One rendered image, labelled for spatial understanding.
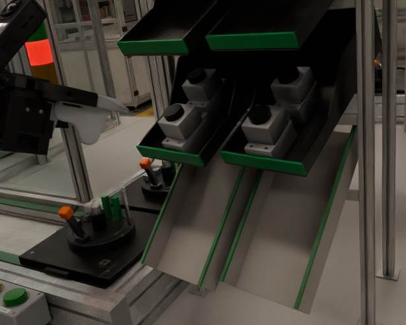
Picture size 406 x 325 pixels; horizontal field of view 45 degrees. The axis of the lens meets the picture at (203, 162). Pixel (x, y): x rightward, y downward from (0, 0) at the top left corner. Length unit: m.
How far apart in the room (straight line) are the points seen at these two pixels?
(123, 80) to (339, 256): 5.33
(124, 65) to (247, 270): 5.48
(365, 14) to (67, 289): 0.66
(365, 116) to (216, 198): 0.28
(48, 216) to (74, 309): 0.44
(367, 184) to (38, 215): 0.86
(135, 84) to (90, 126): 5.60
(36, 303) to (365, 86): 0.65
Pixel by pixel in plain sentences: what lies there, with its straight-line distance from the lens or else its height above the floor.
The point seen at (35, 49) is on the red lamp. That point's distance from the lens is 1.13.
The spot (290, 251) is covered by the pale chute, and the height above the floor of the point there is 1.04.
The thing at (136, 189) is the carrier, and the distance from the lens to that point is 1.23.
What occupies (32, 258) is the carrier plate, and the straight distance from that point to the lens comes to 1.03.
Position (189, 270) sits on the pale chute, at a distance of 0.81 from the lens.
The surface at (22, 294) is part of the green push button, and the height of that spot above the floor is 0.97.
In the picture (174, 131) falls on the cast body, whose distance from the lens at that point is 0.70.
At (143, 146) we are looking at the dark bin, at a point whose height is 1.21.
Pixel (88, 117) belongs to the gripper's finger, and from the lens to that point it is 0.57.
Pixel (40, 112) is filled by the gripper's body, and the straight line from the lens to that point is 0.55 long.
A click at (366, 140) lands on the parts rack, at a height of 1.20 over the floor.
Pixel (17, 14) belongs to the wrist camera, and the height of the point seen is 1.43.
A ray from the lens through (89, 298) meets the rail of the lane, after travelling 0.88.
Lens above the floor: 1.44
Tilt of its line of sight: 20 degrees down
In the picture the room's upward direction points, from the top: 8 degrees counter-clockwise
